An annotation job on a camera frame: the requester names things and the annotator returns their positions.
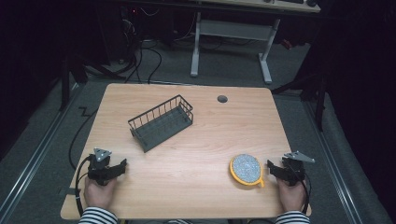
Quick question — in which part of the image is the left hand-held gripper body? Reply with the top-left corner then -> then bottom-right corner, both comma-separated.
87,147 -> 113,187

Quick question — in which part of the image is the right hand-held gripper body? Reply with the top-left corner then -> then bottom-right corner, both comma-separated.
280,150 -> 316,188

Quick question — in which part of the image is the round yellow scrubbing pad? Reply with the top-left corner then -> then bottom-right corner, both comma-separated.
229,153 -> 265,189

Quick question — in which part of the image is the dark grey wire basket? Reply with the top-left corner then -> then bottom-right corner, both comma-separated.
127,93 -> 194,154

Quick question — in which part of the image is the person's right hand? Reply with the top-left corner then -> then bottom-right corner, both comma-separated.
276,178 -> 308,215

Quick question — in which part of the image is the person's left hand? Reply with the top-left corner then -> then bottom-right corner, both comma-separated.
83,176 -> 118,212

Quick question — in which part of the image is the black stand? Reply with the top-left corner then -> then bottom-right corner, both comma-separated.
270,73 -> 329,133
58,54 -> 90,112

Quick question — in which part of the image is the white-legged desk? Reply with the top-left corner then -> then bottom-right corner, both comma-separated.
189,0 -> 322,85

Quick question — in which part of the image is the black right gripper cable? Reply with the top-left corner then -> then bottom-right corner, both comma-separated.
290,166 -> 313,216

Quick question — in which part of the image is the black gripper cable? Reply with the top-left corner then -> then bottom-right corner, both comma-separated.
74,154 -> 94,217
290,166 -> 313,216

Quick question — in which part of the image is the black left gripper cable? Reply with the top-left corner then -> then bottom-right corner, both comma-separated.
74,154 -> 94,217

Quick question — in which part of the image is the metal floor rail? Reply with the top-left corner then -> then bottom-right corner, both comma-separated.
302,98 -> 363,224
0,83 -> 84,220

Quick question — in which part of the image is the black floor cable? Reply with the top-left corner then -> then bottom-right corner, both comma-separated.
67,105 -> 100,172

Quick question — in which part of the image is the bundle of black floor cables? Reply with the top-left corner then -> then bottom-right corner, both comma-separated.
118,7 -> 163,85

